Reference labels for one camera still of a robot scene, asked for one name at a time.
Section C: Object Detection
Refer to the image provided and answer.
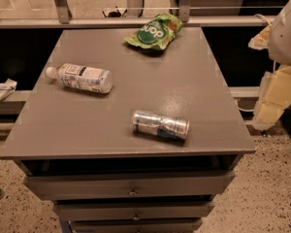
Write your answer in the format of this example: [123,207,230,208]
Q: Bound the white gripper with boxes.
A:
[248,0,291,131]

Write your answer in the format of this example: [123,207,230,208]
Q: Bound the clear plastic water bottle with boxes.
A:
[46,63,113,94]

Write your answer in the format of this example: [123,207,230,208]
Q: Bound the green snack bag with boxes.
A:
[124,13,183,51]

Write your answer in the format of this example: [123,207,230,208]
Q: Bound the crushed silver drink can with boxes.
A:
[132,111,190,140]

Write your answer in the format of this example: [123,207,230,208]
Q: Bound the top grey drawer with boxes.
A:
[23,171,235,201]

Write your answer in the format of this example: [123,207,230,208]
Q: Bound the grey drawer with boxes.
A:
[72,218,203,233]
[53,201,214,221]
[23,171,235,201]

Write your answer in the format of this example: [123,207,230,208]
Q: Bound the black object behind railing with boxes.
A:
[102,7,127,17]

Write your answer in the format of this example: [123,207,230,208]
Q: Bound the middle grey drawer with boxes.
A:
[53,201,214,221]

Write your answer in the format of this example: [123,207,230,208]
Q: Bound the bottom grey drawer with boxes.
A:
[72,218,203,233]

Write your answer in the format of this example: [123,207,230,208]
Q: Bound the grey drawer cabinet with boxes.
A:
[0,27,257,233]

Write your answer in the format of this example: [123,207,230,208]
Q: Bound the white crumpled wrapper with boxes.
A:
[0,79,17,102]

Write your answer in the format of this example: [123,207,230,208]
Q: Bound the white cable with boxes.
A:
[253,13,272,27]

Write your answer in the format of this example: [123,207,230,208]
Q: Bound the metal railing frame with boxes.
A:
[0,0,291,115]

